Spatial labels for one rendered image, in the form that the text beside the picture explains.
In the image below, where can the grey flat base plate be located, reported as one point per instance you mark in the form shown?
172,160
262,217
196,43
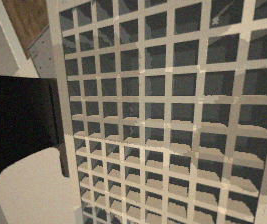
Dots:
41,54

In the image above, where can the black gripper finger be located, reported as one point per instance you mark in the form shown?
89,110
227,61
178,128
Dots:
30,119

